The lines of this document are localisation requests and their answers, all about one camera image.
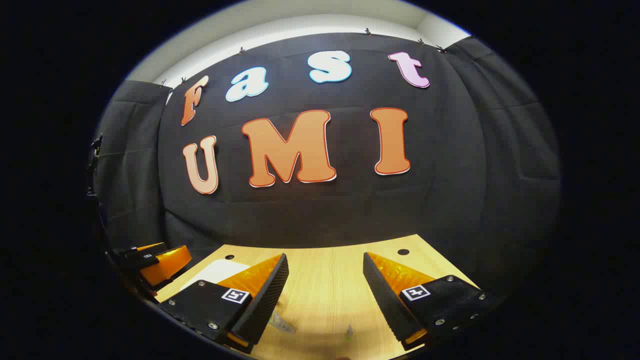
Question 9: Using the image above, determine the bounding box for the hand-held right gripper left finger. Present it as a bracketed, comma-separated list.
[157, 252, 291, 355]

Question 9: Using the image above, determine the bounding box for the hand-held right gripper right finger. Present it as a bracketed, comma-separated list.
[362, 251, 505, 351]

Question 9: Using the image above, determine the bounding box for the black backdrop cloth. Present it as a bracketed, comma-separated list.
[92, 32, 563, 301]

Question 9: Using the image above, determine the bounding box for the black stand clamp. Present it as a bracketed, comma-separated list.
[86, 134, 104, 197]

